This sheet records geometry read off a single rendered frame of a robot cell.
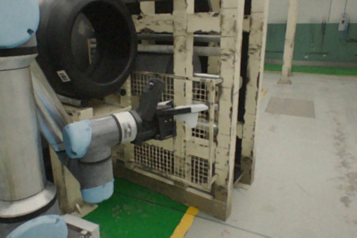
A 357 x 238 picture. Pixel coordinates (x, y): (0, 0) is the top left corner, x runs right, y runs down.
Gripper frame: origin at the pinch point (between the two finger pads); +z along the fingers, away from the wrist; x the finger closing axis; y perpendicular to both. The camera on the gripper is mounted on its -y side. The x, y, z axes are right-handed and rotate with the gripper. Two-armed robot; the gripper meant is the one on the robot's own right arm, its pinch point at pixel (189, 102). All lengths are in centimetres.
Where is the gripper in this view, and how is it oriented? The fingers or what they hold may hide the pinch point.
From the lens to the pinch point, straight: 78.3
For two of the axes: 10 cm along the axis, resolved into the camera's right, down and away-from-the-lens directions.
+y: 0.9, 9.8, 1.6
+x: 6.4, 0.7, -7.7
